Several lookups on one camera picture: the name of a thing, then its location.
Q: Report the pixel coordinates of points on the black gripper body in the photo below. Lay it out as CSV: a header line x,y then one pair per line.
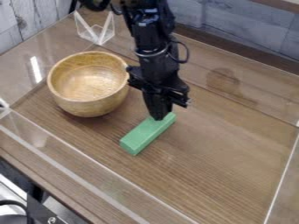
x,y
156,74

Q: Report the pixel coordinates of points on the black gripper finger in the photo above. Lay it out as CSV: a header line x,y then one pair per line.
x,y
150,101
164,107

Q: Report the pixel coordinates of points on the green rectangular block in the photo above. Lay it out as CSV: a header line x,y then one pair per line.
x,y
144,133

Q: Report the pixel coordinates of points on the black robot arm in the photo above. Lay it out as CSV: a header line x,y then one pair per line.
x,y
150,22

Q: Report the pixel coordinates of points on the wooden bowl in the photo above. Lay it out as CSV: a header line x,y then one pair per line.
x,y
88,83

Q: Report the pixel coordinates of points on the clear acrylic corner bracket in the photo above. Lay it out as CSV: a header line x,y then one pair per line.
x,y
96,34

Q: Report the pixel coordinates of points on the black metal bracket with bolt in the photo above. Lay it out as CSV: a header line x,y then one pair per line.
x,y
40,215

